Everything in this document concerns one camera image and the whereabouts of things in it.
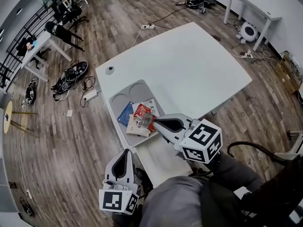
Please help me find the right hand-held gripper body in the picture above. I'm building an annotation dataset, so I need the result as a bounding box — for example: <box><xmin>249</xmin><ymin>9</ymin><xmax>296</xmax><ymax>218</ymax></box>
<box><xmin>174</xmin><ymin>118</ymin><xmax>223</xmax><ymax>165</ymax></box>

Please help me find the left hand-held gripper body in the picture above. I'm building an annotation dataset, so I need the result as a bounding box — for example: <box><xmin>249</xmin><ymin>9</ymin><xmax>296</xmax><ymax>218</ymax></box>
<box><xmin>98</xmin><ymin>180</ymin><xmax>140</xmax><ymax>215</ymax></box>

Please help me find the dark red packet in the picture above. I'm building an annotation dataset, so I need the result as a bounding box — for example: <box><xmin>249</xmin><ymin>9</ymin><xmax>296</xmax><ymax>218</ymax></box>
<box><xmin>139</xmin><ymin>113</ymin><xmax>157</xmax><ymax>132</ymax></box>

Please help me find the white drawer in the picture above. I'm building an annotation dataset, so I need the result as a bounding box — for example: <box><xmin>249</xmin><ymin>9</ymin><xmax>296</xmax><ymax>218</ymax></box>
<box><xmin>136</xmin><ymin>135</ymin><xmax>194</xmax><ymax>189</ymax></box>

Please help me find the blue coffee packet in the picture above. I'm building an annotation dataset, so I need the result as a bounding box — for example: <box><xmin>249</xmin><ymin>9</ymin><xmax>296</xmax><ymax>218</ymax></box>
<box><xmin>117</xmin><ymin>101</ymin><xmax>134</xmax><ymax>127</ymax></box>

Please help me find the person's right forearm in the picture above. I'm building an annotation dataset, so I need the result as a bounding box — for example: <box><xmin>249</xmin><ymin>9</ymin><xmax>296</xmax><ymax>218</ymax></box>
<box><xmin>208</xmin><ymin>151</ymin><xmax>265</xmax><ymax>193</ymax></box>

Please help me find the person's left forearm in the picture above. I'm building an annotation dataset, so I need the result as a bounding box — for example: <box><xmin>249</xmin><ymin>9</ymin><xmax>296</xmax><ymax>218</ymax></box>
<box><xmin>111</xmin><ymin>213</ymin><xmax>143</xmax><ymax>227</ymax></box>

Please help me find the grey compartment tray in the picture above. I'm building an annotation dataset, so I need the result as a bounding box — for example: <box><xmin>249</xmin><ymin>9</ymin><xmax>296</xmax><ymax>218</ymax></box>
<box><xmin>108</xmin><ymin>79</ymin><xmax>166</xmax><ymax>148</ymax></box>

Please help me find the white desk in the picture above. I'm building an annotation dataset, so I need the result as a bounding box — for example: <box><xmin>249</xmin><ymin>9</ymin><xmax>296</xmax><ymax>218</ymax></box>
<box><xmin>95</xmin><ymin>22</ymin><xmax>253</xmax><ymax>148</ymax></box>

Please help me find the person's grey clothed torso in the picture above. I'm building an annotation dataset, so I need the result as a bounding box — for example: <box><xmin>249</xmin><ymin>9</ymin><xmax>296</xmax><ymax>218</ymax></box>
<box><xmin>139</xmin><ymin>175</ymin><xmax>237</xmax><ymax>227</ymax></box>

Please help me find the large white power strip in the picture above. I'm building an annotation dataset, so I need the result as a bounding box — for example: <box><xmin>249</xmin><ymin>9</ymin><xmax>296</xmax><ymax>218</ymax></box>
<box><xmin>83</xmin><ymin>89</ymin><xmax>98</xmax><ymax>102</ymax></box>

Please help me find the black backpack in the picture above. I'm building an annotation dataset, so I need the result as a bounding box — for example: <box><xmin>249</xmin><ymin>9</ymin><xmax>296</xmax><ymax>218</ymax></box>
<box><xmin>241</xmin><ymin>155</ymin><xmax>303</xmax><ymax>227</ymax></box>

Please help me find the brown cardboard box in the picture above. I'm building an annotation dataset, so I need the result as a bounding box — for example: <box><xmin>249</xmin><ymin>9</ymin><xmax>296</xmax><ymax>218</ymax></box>
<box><xmin>274</xmin><ymin>51</ymin><xmax>303</xmax><ymax>94</ymax></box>

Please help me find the white round device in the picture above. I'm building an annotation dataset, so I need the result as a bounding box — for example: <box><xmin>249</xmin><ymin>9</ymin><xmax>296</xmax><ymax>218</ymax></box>
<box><xmin>235</xmin><ymin>21</ymin><xmax>259</xmax><ymax>44</ymax></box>

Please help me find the yellow round side table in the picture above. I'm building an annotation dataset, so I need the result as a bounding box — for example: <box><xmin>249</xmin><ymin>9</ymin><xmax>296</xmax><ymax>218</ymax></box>
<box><xmin>3</xmin><ymin>100</ymin><xmax>38</xmax><ymax>134</ymax></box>

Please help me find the black folding chair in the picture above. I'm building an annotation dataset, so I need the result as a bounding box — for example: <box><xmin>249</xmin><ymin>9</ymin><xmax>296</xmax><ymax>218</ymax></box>
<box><xmin>44</xmin><ymin>21</ymin><xmax>85</xmax><ymax>52</ymax></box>

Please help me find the long white table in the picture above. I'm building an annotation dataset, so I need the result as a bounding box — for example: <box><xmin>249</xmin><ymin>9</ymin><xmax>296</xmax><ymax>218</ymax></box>
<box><xmin>20</xmin><ymin>31</ymin><xmax>73</xmax><ymax>82</ymax></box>

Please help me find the black office chair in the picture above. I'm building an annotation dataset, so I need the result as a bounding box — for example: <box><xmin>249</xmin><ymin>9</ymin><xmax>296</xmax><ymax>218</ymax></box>
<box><xmin>51</xmin><ymin>0</ymin><xmax>89</xmax><ymax>33</ymax></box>

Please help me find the black metal railing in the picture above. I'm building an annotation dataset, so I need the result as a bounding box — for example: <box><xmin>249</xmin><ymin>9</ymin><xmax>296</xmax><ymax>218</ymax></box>
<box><xmin>0</xmin><ymin>0</ymin><xmax>71</xmax><ymax>89</ymax></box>

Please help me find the black hose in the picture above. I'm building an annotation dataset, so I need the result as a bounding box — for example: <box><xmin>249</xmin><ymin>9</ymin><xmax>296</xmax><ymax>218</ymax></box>
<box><xmin>227</xmin><ymin>141</ymin><xmax>289</xmax><ymax>165</ymax></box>

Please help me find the black adapter cable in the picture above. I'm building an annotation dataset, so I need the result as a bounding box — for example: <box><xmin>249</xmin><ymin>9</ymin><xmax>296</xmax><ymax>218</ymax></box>
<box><xmin>80</xmin><ymin>76</ymin><xmax>97</xmax><ymax>108</ymax></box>

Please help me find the long white floor cable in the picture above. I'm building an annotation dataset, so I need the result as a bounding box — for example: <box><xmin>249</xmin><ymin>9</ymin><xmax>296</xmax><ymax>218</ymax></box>
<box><xmin>18</xmin><ymin>136</ymin><xmax>59</xmax><ymax>227</ymax></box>

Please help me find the white table frame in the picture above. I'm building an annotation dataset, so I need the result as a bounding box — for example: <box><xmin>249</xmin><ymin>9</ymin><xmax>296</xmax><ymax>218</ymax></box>
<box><xmin>274</xmin><ymin>129</ymin><xmax>303</xmax><ymax>160</ymax></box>

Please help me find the round black cable-filled bag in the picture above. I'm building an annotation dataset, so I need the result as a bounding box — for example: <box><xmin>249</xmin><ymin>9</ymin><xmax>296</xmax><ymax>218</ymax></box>
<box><xmin>25</xmin><ymin>77</ymin><xmax>39</xmax><ymax>105</ymax></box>

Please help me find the black device with cables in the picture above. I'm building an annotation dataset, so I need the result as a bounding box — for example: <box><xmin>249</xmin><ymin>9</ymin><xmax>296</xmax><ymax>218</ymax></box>
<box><xmin>175</xmin><ymin>0</ymin><xmax>217</xmax><ymax>15</ymax></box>

